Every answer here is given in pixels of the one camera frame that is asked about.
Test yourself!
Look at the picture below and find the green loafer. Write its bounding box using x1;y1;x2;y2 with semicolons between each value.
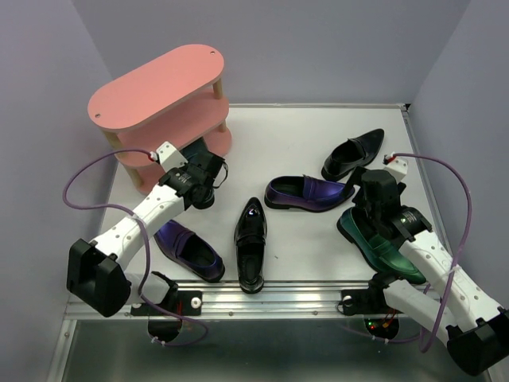
181;139;212;167
336;207;426;285

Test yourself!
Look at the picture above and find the purple loafer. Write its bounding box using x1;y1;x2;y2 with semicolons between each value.
153;220;225;283
264;175;355;212

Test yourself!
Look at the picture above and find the glossy black loafer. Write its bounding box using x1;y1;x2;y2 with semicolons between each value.
234;197;267;294

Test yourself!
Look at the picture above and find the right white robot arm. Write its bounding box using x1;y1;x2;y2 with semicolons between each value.
350;167;508;376

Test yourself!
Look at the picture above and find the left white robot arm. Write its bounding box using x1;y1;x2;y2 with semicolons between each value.
66;142;226;318

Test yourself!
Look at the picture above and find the pink three-tier shoe shelf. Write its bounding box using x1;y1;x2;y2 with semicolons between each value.
87;44;232;194

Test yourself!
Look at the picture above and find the matte black loafer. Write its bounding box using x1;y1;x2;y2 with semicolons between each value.
321;129;385;181

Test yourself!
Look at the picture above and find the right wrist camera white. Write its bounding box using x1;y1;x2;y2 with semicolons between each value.
383;154;409;183

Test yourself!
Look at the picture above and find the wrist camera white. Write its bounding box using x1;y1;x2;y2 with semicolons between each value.
383;154;409;183
149;142;188;173

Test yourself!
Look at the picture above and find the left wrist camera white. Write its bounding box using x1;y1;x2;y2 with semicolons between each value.
149;142;188;173

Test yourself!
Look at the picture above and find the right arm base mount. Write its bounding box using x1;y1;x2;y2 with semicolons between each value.
336;273;398;316

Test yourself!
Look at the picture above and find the aluminium front rail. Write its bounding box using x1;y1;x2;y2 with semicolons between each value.
65;280;458;319

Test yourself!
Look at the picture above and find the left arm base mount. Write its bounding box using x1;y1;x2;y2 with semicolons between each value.
143;271;203;317

